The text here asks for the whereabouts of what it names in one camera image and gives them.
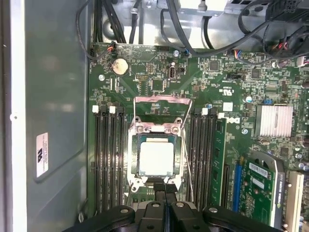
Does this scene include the black expansion slot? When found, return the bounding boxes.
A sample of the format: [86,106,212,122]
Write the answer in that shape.
[222,163,230,210]

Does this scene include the RAM slot white clips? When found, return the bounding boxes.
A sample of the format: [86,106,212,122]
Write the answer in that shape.
[109,105,117,211]
[200,107,209,206]
[92,105,101,213]

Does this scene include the green RAM stick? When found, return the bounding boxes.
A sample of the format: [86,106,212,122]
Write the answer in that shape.
[211,117,228,206]

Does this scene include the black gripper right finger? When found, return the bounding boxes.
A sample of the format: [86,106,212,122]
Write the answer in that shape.
[166,184,283,232]

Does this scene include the black graphics card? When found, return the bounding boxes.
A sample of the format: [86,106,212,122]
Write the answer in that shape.
[242,154,287,230]

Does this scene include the black cable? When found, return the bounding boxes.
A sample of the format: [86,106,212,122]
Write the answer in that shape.
[95,0,127,45]
[160,8,197,57]
[202,16,219,50]

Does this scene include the CPU socket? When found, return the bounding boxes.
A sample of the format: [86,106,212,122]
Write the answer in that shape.
[127,120,188,193]

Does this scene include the black PC case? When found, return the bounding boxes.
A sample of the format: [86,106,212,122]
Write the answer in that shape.
[0,0,309,232]

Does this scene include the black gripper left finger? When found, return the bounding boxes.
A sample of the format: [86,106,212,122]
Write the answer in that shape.
[64,182,167,232]

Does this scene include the black wire bundle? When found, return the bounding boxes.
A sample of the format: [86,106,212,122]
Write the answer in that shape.
[239,0,309,67]

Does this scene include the coin cell battery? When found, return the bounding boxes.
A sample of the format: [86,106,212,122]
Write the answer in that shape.
[112,58,129,76]

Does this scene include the wire locking lever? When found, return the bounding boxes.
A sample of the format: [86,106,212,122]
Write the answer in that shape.
[181,129,195,203]

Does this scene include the RAM slot black clips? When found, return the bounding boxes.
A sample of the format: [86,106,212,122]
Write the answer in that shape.
[117,107,126,208]
[208,108,215,206]
[192,108,200,206]
[100,106,109,213]

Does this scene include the blue expansion slot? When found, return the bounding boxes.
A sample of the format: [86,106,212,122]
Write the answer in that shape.
[233,160,243,212]

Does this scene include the green motherboard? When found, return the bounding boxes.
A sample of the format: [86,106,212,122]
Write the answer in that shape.
[88,42,309,232]

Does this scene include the silver drive cage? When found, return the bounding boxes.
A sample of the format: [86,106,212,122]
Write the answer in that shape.
[101,0,266,49]

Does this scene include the silver USB port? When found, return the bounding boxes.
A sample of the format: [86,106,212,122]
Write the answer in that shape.
[168,62,177,81]

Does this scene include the white case sticker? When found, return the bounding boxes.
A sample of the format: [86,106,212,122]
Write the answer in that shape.
[35,132,50,179]

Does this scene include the beige expansion slot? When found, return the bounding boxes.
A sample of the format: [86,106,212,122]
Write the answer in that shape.
[288,170,305,219]

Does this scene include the silver CPU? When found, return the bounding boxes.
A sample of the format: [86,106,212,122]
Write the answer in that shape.
[137,134,181,177]

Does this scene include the silver chipset heatsink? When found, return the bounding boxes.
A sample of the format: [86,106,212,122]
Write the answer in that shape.
[255,104,294,138]

